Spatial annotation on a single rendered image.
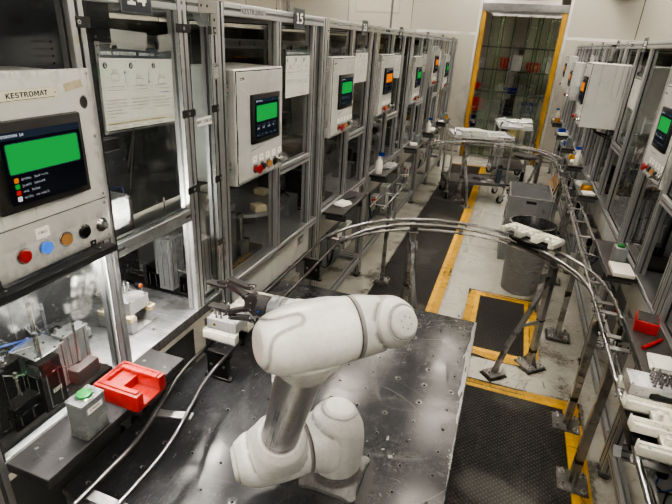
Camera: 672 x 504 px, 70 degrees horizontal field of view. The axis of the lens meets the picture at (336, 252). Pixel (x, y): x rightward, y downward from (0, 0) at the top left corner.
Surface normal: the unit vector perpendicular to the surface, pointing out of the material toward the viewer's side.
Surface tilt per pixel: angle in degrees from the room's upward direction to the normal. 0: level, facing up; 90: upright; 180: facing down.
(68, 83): 91
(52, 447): 0
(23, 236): 90
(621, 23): 90
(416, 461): 0
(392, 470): 0
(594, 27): 90
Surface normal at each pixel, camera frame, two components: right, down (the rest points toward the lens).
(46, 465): 0.06, -0.91
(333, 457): 0.33, 0.37
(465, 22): -0.34, 0.36
